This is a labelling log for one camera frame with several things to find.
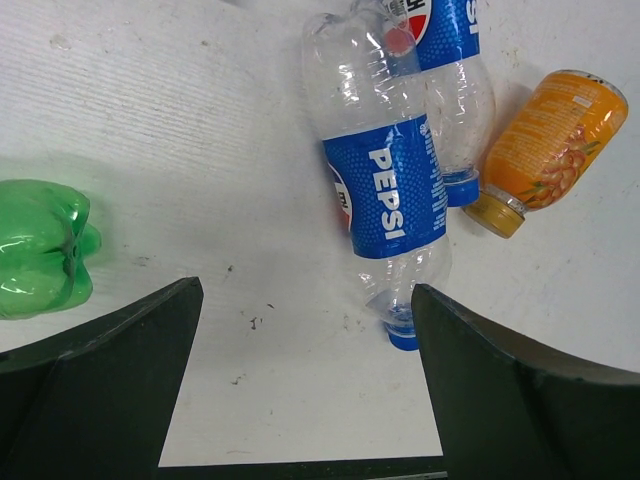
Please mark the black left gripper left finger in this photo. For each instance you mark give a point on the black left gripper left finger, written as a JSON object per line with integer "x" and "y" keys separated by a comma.
{"x": 96, "y": 401}

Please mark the pepsi bottle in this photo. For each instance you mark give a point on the pepsi bottle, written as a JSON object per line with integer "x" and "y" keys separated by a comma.
{"x": 367, "y": 103}
{"x": 424, "y": 57}

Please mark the orange juice bottle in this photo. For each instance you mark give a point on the orange juice bottle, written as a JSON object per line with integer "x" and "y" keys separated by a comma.
{"x": 569, "y": 119}

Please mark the green plastic bottle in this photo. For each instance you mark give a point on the green plastic bottle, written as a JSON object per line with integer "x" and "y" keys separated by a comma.
{"x": 45, "y": 238}

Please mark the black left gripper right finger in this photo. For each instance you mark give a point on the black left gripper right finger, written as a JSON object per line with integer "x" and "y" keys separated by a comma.
{"x": 509, "y": 407}

